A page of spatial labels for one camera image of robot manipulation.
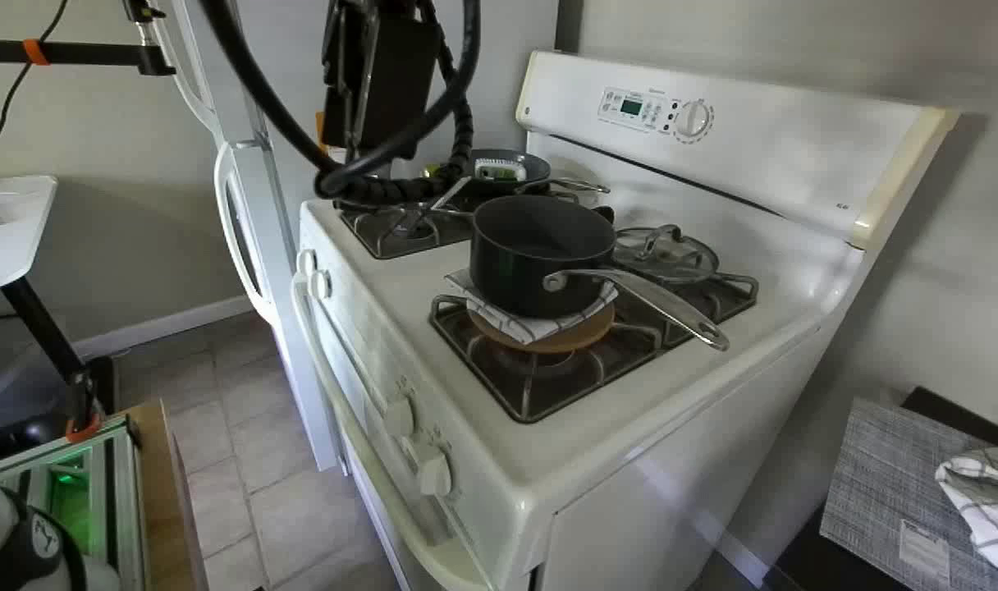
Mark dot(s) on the refrigerator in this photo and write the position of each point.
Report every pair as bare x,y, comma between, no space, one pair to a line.
274,218

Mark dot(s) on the black horizontal bar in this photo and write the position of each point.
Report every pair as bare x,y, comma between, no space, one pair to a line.
94,53

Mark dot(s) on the black stove burner grate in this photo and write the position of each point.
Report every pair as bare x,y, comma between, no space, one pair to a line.
394,232
543,383

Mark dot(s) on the black side table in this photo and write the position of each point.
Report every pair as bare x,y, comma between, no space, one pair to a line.
805,561

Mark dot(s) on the utensil holder with utensils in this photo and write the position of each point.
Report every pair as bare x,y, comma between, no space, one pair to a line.
993,505

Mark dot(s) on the aluminium robot stand frame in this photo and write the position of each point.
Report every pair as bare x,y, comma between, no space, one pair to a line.
75,494

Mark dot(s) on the white gas stove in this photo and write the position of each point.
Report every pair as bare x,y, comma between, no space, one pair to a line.
633,439

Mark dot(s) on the black stand leg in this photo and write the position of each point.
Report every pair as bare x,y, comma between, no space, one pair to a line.
43,332

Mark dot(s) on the dark frying pan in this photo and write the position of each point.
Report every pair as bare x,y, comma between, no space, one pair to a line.
512,166

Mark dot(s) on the orange clamp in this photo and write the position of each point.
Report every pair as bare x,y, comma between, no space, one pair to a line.
88,424

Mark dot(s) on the white oven control dial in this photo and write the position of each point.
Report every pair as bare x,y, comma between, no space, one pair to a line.
695,119

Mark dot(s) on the white side table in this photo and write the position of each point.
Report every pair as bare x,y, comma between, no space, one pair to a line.
9,232

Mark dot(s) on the round wooden trivet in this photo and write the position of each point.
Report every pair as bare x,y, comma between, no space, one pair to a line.
571,332

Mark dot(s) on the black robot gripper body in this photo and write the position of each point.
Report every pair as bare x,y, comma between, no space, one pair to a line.
386,66

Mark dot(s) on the white stove knob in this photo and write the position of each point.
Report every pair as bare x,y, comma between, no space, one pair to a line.
324,282
306,263
403,415
435,473

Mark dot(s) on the checkered cloth under pot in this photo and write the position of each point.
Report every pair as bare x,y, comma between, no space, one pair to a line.
543,327

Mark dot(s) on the black floor box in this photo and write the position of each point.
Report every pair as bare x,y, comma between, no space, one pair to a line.
17,406

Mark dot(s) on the wooden board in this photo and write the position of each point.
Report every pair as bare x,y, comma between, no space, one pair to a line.
169,505

